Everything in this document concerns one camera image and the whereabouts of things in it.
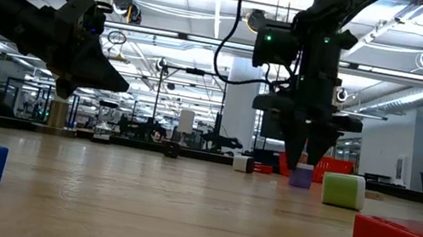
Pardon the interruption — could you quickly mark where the black background rig frame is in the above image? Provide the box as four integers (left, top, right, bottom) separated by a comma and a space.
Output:
145, 61, 232, 155

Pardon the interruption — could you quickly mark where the white sand hourglass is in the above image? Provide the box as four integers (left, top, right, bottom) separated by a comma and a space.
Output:
90, 99, 119, 146

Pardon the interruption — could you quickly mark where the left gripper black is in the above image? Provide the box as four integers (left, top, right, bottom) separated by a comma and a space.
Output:
25, 0, 144, 110

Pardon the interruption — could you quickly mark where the white cylinder lamp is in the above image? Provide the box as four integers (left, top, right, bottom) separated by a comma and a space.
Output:
177, 107, 197, 137

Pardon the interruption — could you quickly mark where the black aluminium table frame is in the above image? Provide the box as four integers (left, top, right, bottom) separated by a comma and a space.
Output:
0, 115, 423, 206

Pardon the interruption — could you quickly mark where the green wall charger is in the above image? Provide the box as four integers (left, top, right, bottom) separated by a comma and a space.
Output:
318, 169, 369, 212

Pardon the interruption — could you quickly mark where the purple wall charger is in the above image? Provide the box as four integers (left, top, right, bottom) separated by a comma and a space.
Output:
287, 161, 315, 191

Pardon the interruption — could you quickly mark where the black charger white label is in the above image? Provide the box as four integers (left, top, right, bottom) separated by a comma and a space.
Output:
161, 140, 182, 161

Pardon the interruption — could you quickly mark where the right camera black cable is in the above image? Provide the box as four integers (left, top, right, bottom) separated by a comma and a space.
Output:
209, 0, 290, 93

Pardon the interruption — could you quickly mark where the black monitor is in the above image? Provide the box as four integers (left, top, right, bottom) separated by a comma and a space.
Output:
258, 108, 291, 143

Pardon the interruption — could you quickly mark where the white wall charger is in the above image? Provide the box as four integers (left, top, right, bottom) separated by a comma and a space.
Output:
230, 153, 257, 175

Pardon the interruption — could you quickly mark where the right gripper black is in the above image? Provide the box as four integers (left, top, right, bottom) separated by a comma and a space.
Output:
243, 68, 371, 180

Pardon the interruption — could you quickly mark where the red slotted plastic basket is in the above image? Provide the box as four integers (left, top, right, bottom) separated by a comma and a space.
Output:
275, 148, 356, 189

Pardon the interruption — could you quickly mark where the red case dark window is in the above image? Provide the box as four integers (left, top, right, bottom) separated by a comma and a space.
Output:
252, 162, 275, 176

